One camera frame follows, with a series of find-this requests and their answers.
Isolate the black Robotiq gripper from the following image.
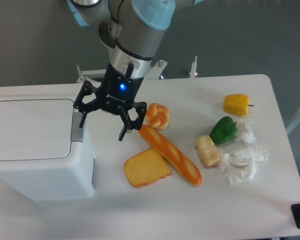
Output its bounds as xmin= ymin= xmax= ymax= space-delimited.
xmin=73 ymin=62 xmax=147 ymax=141

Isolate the white push-button trash can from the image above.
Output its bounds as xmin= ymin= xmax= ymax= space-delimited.
xmin=0 ymin=94 xmax=96 ymax=201

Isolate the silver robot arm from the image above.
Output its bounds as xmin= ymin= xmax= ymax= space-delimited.
xmin=68 ymin=0 xmax=197 ymax=139

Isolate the knotted bread roll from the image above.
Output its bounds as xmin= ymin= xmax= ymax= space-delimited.
xmin=145 ymin=103 xmax=171 ymax=130

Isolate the toy toast slice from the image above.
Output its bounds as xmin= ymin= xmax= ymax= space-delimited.
xmin=124 ymin=147 xmax=172 ymax=188

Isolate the orange toy baguette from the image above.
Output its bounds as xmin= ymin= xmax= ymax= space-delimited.
xmin=138 ymin=124 xmax=202 ymax=187

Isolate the toy fried pastry piece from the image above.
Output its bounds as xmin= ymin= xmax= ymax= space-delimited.
xmin=195 ymin=135 xmax=220 ymax=168

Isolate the green toy bell pepper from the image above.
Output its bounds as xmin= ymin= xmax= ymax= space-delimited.
xmin=209 ymin=116 xmax=238 ymax=145

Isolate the yellow toy corn cob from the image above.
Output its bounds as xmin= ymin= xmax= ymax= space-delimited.
xmin=223 ymin=93 xmax=254 ymax=117

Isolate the small crumpled white tissue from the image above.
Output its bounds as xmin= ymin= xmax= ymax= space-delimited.
xmin=235 ymin=121 xmax=256 ymax=146

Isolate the crumpled white tissue paper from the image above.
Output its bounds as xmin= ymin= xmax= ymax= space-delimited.
xmin=218 ymin=145 xmax=270 ymax=186

